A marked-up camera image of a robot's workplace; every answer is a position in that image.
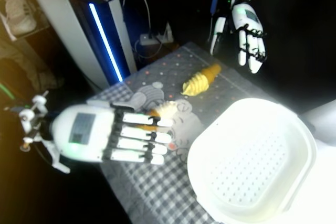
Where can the yellow swirl toy ice cream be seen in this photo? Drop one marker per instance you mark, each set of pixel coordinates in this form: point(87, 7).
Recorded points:
point(200, 79)

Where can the white sneaker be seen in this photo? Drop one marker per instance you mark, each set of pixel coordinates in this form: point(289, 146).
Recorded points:
point(18, 14)

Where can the white power strip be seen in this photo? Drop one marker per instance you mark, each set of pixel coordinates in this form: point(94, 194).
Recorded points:
point(151, 39)

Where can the white tower with blue light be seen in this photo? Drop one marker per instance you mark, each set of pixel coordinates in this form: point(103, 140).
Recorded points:
point(73, 32)

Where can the white perforated plastic basket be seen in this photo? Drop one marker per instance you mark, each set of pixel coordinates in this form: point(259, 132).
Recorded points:
point(249, 161)

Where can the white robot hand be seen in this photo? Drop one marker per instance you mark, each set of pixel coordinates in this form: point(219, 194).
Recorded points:
point(84, 132)
point(245, 15)

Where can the white swirl toy ice cream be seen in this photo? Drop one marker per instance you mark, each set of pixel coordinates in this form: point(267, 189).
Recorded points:
point(166, 108)

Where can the grey quilt with bear print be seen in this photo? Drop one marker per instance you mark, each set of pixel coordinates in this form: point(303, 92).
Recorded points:
point(157, 187)

